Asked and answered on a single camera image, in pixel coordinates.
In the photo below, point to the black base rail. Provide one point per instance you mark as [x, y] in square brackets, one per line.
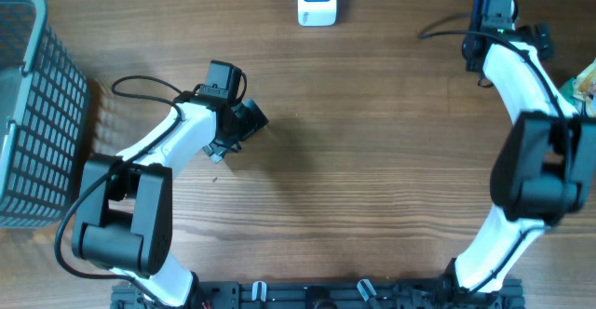
[416, 294]

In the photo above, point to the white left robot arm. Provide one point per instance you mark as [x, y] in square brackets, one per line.
[123, 216]

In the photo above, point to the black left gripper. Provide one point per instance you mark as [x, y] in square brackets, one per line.
[252, 118]

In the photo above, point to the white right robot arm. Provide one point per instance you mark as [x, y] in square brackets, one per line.
[546, 166]

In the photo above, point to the teal tissue pack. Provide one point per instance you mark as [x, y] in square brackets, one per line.
[567, 90]

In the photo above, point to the grey plastic basket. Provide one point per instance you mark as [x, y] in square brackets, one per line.
[44, 104]

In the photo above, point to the yellow cracker bag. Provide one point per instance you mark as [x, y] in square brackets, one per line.
[584, 88]

